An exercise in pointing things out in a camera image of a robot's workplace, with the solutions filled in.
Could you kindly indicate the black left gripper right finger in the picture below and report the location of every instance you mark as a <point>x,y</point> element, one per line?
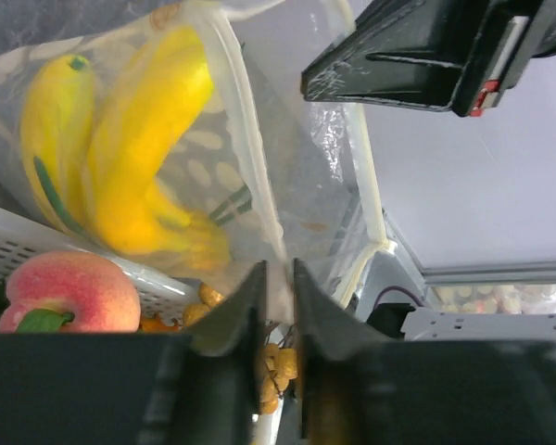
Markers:
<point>358,386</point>

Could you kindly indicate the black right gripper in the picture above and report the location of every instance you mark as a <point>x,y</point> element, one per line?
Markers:
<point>459,56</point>

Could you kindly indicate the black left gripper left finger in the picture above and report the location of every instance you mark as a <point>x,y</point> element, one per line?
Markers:
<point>197,386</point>

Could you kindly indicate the clear polka dot zip bag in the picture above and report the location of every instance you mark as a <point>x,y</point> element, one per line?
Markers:
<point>308,166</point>

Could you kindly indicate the yellow banana bunch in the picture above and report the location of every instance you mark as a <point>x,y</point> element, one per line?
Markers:
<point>96,148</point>

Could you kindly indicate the pink peach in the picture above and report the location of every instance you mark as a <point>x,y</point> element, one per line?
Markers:
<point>94,290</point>

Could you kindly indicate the white plastic basket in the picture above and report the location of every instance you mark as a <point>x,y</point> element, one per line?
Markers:
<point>21,239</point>

